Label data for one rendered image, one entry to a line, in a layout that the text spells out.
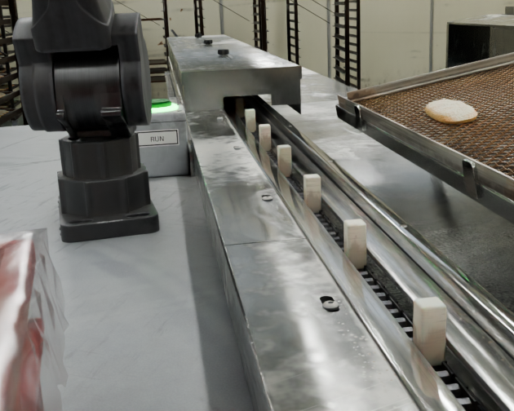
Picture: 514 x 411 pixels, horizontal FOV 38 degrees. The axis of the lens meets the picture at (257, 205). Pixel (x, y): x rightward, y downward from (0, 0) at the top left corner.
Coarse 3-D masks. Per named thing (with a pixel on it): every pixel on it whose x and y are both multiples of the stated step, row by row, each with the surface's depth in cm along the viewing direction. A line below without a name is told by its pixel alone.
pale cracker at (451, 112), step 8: (432, 104) 75; (440, 104) 73; (448, 104) 72; (456, 104) 72; (464, 104) 72; (432, 112) 72; (440, 112) 71; (448, 112) 70; (456, 112) 69; (464, 112) 69; (472, 112) 69; (440, 120) 70; (448, 120) 69; (456, 120) 68; (464, 120) 68; (472, 120) 68
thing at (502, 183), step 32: (480, 64) 92; (512, 64) 91; (352, 96) 91; (384, 96) 90; (416, 96) 86; (448, 96) 81; (512, 96) 75; (384, 128) 73; (416, 128) 71; (448, 128) 68; (480, 128) 65; (448, 160) 57; (480, 160) 57; (512, 160) 55; (512, 192) 47
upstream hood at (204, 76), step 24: (168, 48) 224; (192, 48) 165; (216, 48) 161; (240, 48) 158; (192, 72) 108; (216, 72) 109; (240, 72) 109; (264, 72) 110; (288, 72) 110; (192, 96) 109; (216, 96) 110; (288, 96) 111
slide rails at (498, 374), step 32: (288, 192) 65; (320, 224) 56; (384, 256) 48; (352, 288) 43; (416, 288) 43; (384, 320) 39; (448, 320) 38; (416, 352) 35; (480, 352) 35; (416, 384) 32; (512, 384) 32
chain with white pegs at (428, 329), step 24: (264, 144) 90; (288, 144) 77; (288, 168) 76; (312, 192) 63; (336, 240) 56; (360, 240) 49; (360, 264) 50; (384, 288) 46; (432, 312) 35; (432, 336) 36; (432, 360) 36; (456, 384) 34; (480, 408) 32
